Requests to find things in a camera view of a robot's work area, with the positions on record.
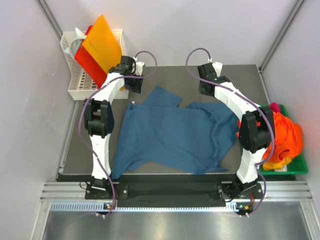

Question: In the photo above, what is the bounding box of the blue t shirt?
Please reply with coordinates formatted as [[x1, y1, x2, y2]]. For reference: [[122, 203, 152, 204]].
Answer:
[[111, 87, 238, 179]]

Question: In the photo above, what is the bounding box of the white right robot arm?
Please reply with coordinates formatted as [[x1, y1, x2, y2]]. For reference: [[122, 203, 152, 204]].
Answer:
[[197, 62, 276, 198]]

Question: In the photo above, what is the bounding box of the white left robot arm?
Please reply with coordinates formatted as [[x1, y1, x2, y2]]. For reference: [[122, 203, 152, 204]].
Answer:
[[83, 55, 145, 200]]

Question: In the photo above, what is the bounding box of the red plastic board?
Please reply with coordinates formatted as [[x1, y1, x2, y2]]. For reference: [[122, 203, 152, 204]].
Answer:
[[74, 40, 107, 89]]

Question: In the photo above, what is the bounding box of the orange plastic board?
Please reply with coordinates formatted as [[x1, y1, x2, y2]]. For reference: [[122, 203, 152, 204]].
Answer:
[[82, 15, 122, 75]]

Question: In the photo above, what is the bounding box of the white perforated plastic basket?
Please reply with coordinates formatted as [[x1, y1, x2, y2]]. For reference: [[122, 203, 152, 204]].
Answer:
[[60, 30, 129, 101]]

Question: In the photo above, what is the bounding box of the pink t shirt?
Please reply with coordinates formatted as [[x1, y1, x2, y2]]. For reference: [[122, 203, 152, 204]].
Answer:
[[268, 102, 281, 113]]

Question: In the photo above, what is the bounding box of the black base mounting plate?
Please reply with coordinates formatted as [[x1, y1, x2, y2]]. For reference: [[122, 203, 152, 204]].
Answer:
[[90, 173, 262, 207]]

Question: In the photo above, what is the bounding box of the orange t shirt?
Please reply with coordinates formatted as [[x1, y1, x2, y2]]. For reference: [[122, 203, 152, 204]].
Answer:
[[237, 106, 304, 171]]

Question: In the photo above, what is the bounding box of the yellow t shirt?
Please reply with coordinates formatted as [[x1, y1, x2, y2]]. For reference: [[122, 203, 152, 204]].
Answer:
[[262, 158, 292, 172]]

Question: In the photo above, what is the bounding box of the green plastic bin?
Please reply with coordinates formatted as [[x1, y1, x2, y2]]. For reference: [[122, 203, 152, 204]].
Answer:
[[260, 104, 308, 175]]

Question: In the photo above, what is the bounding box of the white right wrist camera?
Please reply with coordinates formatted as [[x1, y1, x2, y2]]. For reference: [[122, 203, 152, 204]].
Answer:
[[208, 58, 223, 77]]

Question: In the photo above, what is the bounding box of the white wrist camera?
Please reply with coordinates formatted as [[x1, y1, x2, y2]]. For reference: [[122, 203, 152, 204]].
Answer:
[[208, 58, 223, 77], [132, 57, 145, 76]]

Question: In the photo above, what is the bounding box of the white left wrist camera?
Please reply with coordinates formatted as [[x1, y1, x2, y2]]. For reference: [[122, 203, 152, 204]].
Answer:
[[132, 57, 145, 76]]

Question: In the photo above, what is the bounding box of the light blue plastic ring tool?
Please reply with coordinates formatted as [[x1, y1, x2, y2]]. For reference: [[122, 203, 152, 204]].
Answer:
[[63, 27, 87, 59]]

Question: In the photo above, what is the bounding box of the grey slotted cable duct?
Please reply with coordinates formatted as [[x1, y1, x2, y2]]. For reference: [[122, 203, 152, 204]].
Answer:
[[50, 201, 239, 213]]

